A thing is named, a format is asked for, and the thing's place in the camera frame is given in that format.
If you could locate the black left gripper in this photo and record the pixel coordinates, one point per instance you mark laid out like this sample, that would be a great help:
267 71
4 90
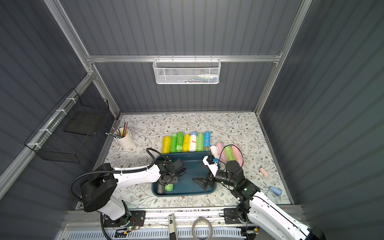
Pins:
163 181

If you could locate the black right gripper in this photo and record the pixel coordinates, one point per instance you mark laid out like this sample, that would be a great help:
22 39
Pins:
210 180

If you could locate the grey trash bag roll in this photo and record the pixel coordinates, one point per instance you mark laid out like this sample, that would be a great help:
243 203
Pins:
160 189

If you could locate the pale green trash bag roll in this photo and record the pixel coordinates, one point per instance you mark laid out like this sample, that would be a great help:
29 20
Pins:
229 153

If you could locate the pink trash bag roll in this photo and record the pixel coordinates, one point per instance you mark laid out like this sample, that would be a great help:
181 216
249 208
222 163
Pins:
238 154
221 152

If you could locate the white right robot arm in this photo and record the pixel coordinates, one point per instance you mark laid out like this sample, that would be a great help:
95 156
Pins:
255 206

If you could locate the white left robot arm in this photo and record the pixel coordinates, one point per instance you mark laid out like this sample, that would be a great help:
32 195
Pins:
96 189

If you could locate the teal plastic storage box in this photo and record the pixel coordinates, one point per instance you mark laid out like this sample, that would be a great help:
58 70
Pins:
185 185

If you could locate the bright green trash bag roll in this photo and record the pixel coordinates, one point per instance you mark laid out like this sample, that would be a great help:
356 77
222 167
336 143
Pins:
173 143

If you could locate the left yellow trash bag roll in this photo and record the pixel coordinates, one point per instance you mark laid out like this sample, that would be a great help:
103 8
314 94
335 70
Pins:
166 145

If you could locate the yellow trash bag roll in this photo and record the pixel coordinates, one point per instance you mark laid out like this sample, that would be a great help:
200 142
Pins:
166 145
186 143

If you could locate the dark green trash bag roll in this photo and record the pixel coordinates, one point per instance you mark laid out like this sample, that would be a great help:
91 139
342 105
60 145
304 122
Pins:
179 142

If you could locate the white blue trash bag roll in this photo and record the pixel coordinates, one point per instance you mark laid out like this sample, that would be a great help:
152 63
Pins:
193 141

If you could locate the light green trash bag roll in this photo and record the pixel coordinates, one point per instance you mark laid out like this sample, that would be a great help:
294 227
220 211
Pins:
200 142

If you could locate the white pen cup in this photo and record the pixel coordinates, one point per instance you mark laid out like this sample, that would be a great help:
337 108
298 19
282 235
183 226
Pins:
122 136

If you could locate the pink eraser block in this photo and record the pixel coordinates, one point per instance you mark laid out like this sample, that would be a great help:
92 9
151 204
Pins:
263 173

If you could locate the grey handheld device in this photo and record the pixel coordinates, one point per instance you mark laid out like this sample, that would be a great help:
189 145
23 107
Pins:
172 227

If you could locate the blue small object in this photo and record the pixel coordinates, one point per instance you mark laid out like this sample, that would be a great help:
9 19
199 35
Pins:
276 192

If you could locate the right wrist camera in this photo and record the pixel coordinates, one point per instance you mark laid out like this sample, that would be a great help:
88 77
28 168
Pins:
211 163

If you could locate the white wire wall basket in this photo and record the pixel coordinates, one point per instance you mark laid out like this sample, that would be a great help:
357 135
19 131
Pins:
190 72

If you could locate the black wire wall basket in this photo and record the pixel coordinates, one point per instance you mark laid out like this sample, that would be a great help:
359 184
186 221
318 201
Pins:
67 135

